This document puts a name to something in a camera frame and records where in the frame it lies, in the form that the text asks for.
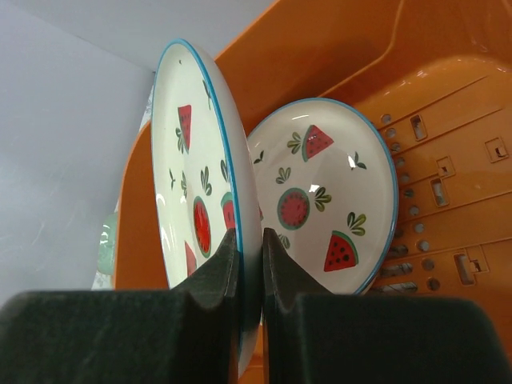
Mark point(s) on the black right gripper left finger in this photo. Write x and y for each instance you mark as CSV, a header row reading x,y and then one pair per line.
x,y
189,334

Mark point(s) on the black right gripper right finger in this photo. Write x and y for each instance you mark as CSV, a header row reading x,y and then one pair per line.
x,y
314,336

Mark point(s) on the white watermelon pattern plate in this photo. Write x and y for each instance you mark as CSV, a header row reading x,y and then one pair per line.
x,y
327,186

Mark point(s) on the orange plastic bin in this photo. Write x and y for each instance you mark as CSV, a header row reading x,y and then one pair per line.
x,y
434,78

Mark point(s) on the green rectangular ceramic plate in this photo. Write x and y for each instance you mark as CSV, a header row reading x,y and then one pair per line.
x,y
107,245

